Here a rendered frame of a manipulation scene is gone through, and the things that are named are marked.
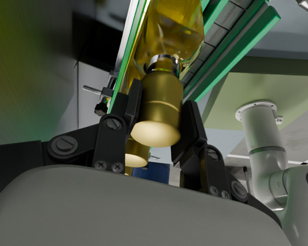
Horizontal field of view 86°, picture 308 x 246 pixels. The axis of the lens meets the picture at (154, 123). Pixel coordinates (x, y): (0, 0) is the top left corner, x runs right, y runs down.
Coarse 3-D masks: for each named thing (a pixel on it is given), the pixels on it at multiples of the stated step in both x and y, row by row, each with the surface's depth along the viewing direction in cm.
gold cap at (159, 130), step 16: (144, 80) 12; (160, 80) 11; (176, 80) 12; (144, 96) 11; (160, 96) 10; (176, 96) 11; (144, 112) 10; (160, 112) 10; (176, 112) 10; (144, 128) 10; (160, 128) 10; (176, 128) 10; (144, 144) 12; (160, 144) 11
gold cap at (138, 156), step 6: (132, 138) 15; (126, 144) 14; (132, 144) 14; (138, 144) 15; (126, 150) 14; (132, 150) 14; (138, 150) 14; (144, 150) 15; (126, 156) 14; (132, 156) 14; (138, 156) 14; (144, 156) 15; (126, 162) 16; (132, 162) 15; (138, 162) 15; (144, 162) 15
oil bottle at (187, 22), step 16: (160, 0) 14; (176, 0) 16; (192, 0) 17; (160, 16) 13; (176, 16) 14; (192, 16) 15; (144, 32) 13; (160, 32) 13; (176, 32) 13; (192, 32) 14; (144, 48) 14; (160, 48) 13; (176, 48) 13; (192, 48) 14; (144, 64) 15; (192, 64) 15
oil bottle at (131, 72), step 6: (150, 0) 27; (144, 18) 24; (138, 36) 21; (132, 54) 19; (132, 60) 18; (132, 66) 18; (126, 72) 18; (132, 72) 18; (138, 72) 18; (126, 78) 18; (132, 78) 17; (138, 78) 17; (126, 84) 18; (120, 90) 20; (126, 90) 18
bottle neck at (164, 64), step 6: (162, 54) 13; (150, 60) 14; (156, 60) 13; (162, 60) 13; (168, 60) 13; (174, 60) 13; (150, 66) 13; (156, 66) 13; (162, 66) 12; (168, 66) 13; (174, 66) 13; (150, 72) 12; (168, 72) 12; (174, 72) 13
